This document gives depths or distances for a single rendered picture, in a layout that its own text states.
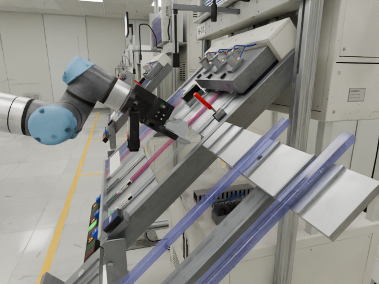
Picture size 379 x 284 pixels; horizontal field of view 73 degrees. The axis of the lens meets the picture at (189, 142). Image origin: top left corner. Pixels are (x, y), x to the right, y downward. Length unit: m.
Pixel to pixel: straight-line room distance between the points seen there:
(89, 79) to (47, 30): 9.02
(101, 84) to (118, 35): 8.86
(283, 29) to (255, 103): 0.21
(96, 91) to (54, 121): 0.17
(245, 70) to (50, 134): 0.49
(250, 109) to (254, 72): 0.10
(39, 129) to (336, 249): 0.98
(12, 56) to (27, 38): 0.71
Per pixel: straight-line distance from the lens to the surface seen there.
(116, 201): 0.87
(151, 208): 0.69
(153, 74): 2.11
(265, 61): 0.76
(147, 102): 0.69
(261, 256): 0.91
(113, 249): 0.68
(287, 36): 0.77
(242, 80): 0.72
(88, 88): 0.67
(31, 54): 9.71
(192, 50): 2.16
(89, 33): 9.52
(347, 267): 1.19
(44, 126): 0.54
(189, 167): 0.66
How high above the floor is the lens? 1.13
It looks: 14 degrees down
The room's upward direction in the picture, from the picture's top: straight up
